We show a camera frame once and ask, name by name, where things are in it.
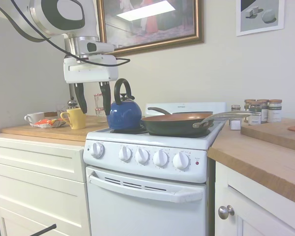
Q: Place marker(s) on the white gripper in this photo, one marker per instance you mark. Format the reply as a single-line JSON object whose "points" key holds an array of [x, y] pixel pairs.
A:
{"points": [[91, 72]]}

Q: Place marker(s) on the white burner knob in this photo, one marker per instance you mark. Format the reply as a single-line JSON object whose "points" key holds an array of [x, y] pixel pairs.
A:
{"points": [[125, 154], [181, 161], [142, 156], [160, 158]]}

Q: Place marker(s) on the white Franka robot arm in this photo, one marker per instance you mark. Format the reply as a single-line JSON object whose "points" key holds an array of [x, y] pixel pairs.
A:
{"points": [[64, 14]]}

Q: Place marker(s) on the white electric stove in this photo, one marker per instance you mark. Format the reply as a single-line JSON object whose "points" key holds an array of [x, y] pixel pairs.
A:
{"points": [[147, 142]]}

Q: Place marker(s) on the glass jar red checkered lid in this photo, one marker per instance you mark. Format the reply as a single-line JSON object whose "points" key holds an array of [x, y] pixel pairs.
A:
{"points": [[98, 115], [97, 100]]}

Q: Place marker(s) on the glass coffee press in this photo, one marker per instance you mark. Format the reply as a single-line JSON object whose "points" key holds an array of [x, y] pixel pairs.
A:
{"points": [[73, 103]]}

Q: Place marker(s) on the yellow mug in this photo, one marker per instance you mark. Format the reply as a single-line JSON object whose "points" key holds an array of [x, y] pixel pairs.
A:
{"points": [[76, 119]]}

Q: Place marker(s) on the clear drinking glass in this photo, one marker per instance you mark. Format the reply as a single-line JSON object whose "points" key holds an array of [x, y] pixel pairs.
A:
{"points": [[60, 108]]}

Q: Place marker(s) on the small dark wooden item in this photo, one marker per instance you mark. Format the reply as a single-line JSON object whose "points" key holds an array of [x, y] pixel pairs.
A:
{"points": [[50, 114]]}

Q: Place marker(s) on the white oven knob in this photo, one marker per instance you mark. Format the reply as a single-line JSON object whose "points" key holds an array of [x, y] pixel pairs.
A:
{"points": [[97, 150]]}

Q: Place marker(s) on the orange snack wrapper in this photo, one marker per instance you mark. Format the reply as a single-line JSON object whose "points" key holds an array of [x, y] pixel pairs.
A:
{"points": [[48, 123]]}

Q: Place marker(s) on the white cup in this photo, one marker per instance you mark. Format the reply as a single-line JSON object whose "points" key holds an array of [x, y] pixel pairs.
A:
{"points": [[35, 117]]}

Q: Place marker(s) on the large brown wooden board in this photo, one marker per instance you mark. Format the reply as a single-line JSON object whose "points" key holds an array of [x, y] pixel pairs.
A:
{"points": [[39, 131]]}

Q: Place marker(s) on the dark grey frying pan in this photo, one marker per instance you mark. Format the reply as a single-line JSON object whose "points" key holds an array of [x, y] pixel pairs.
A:
{"points": [[159, 110]]}

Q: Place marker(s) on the copper frying pan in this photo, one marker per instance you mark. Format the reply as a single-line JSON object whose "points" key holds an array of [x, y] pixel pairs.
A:
{"points": [[172, 123]]}

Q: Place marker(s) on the gold framed painting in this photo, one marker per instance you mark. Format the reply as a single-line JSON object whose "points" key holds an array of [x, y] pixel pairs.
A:
{"points": [[150, 22]]}

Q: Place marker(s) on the white drawer cabinet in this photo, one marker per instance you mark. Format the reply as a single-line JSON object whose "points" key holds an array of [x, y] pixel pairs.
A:
{"points": [[39, 184]]}

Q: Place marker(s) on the white oven door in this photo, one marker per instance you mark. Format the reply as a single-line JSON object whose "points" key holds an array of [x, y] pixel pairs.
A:
{"points": [[142, 214]]}

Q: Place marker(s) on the thin black rod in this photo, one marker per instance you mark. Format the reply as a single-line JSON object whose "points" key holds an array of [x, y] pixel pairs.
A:
{"points": [[44, 229]]}

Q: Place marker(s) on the small glass shaker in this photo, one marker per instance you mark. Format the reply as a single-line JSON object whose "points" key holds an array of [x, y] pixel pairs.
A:
{"points": [[235, 107]]}

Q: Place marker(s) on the small salt shaker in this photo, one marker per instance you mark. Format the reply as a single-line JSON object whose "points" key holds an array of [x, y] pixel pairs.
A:
{"points": [[235, 124]]}

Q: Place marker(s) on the spice jar brown lid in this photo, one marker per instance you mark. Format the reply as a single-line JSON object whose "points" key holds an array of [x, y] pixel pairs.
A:
{"points": [[263, 104], [247, 108], [255, 114], [274, 111]]}

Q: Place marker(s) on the silver cabinet knob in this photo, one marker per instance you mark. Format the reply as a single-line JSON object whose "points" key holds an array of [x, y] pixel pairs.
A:
{"points": [[225, 212]]}

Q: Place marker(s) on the thick wooden cutting board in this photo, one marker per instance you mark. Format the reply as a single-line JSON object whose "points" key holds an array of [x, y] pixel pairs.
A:
{"points": [[273, 134]]}

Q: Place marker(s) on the grey cubes paper print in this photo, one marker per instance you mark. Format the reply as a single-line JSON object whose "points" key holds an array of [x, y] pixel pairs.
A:
{"points": [[260, 17]]}

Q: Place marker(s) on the white door cabinet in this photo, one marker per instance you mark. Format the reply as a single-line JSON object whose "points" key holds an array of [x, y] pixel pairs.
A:
{"points": [[255, 216]]}

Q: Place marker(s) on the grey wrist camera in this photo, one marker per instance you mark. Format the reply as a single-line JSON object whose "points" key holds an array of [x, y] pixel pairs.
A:
{"points": [[98, 47]]}

